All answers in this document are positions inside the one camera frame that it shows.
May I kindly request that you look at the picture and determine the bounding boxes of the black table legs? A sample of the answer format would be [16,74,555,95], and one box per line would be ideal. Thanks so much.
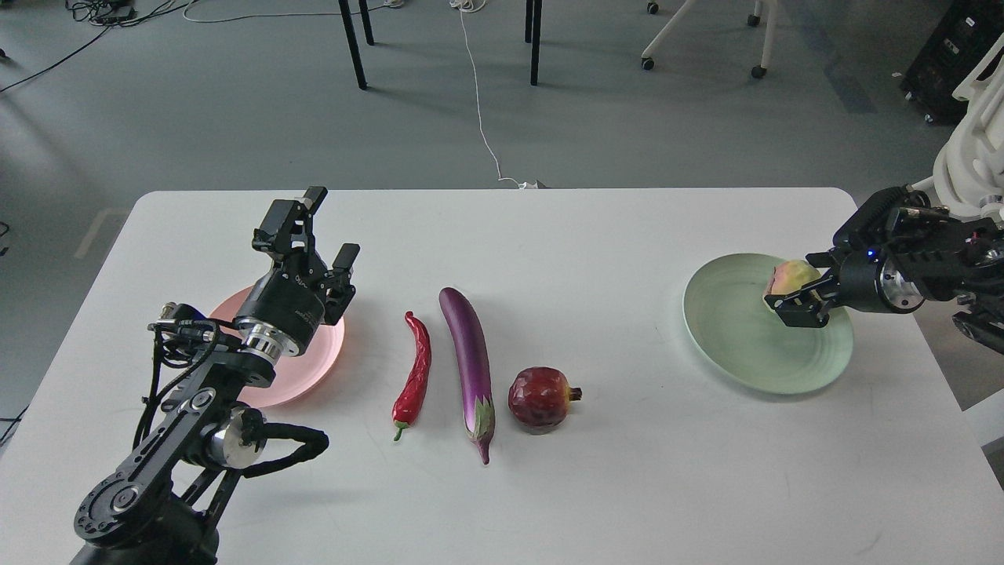
[337,1,543,92]

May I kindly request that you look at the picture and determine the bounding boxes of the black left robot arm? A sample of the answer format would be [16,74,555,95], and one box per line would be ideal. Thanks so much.
[73,186,361,564]

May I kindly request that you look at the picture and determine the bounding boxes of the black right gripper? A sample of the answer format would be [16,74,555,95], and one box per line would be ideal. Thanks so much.
[770,250,926,329]

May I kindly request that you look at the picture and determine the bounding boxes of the black equipment case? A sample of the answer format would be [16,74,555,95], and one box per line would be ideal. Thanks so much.
[900,1,1002,126]

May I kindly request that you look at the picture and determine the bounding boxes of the yellow green peach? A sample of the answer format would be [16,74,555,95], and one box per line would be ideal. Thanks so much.
[763,260,822,297]

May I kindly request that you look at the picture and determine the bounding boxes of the green plate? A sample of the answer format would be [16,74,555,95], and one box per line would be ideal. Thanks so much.
[682,253,854,395]

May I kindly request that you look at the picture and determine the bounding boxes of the white floor cable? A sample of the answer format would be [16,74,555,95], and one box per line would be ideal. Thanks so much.
[449,0,542,190]

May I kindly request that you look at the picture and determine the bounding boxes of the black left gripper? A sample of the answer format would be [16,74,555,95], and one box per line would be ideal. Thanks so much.
[234,186,361,358]

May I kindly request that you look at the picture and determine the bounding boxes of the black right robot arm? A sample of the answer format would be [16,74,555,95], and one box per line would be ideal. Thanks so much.
[764,186,1003,352]

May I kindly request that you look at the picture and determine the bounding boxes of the purple eggplant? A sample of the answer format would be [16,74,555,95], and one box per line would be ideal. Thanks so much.
[438,287,496,465]

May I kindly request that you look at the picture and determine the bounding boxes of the white rolling chair base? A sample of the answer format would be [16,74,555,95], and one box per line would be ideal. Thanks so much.
[639,1,780,79]

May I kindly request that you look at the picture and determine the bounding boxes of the red chili pepper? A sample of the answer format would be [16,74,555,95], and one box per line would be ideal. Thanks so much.
[391,311,431,441]

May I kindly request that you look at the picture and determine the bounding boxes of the pink plate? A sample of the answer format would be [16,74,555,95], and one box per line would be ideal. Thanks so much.
[238,319,347,409]

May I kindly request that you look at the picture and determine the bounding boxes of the black floor cables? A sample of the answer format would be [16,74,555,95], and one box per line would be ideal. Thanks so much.
[0,0,189,95]

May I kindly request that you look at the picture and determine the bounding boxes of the white office chair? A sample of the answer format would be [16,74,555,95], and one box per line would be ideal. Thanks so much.
[908,36,1003,227]

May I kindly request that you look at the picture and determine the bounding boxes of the red pomegranate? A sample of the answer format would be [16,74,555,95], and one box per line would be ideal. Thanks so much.
[507,367,582,434]

